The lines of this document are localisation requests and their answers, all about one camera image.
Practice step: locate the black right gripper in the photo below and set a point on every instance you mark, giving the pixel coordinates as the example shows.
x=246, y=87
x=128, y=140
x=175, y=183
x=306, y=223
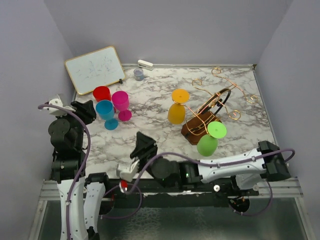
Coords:
x=145, y=146

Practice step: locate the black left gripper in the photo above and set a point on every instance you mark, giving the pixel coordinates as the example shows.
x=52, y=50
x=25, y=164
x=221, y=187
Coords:
x=85, y=109

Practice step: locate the blue plastic wine glass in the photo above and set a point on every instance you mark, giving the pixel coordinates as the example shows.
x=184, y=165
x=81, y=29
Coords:
x=105, y=109

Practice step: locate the red plastic wine glass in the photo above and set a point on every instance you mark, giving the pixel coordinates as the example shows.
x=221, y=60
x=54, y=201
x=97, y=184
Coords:
x=101, y=93

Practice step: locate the magenta plastic wine glass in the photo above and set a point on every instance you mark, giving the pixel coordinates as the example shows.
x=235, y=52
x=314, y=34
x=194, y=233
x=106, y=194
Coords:
x=120, y=100

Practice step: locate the yellow plastic wine glass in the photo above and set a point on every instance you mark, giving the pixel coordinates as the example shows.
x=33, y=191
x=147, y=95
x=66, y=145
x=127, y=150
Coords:
x=177, y=112

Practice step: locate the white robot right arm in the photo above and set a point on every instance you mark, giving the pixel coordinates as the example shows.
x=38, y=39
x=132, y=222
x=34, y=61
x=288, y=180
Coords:
x=264, y=162

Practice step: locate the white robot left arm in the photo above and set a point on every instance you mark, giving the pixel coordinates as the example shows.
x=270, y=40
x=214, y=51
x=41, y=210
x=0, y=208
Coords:
x=80, y=195

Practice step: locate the green plastic wine glass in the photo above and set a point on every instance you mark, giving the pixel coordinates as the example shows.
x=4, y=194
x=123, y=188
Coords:
x=208, y=143

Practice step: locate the gold framed whiteboard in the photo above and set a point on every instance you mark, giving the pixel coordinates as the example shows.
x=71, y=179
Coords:
x=98, y=68

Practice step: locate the small blue glass jar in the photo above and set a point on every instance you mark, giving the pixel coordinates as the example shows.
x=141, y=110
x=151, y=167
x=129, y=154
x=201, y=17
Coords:
x=138, y=74

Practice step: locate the white eraser block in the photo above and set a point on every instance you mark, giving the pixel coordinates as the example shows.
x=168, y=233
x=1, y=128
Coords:
x=145, y=65

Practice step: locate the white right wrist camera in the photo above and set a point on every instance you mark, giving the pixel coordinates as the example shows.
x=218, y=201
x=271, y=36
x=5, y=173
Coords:
x=126, y=174

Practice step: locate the black metal base frame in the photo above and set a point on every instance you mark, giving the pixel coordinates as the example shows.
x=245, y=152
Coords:
x=151, y=194

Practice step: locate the copper wire glass rack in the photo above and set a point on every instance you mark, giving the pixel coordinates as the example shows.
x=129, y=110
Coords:
x=197, y=126

